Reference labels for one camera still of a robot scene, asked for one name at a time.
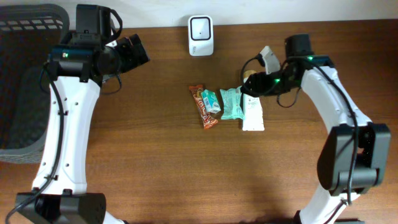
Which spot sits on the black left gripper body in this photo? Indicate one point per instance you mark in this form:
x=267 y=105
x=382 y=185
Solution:
x=127 y=56

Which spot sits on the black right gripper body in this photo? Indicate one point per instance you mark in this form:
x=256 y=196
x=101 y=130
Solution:
x=273 y=83

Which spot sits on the white lotion tube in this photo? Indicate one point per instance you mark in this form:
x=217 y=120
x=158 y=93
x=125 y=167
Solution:
x=253 y=114

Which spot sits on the teal wet wipes pack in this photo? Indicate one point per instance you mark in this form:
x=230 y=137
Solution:
x=232 y=104

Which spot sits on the teal tissue pack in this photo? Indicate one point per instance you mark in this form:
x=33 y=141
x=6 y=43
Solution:
x=211 y=102

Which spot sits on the orange candy bar wrapper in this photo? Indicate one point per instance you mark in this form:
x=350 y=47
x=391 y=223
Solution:
x=208 y=120

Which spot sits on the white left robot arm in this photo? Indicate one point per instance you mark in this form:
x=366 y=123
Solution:
x=76 y=69

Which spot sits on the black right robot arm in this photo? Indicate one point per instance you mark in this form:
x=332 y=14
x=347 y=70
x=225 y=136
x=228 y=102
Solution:
x=353 y=159

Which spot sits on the white barcode scanner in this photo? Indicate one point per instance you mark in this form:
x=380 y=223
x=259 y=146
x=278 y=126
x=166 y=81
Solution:
x=200 y=36

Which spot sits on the grey plastic basket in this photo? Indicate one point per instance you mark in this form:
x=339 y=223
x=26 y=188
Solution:
x=28 y=33

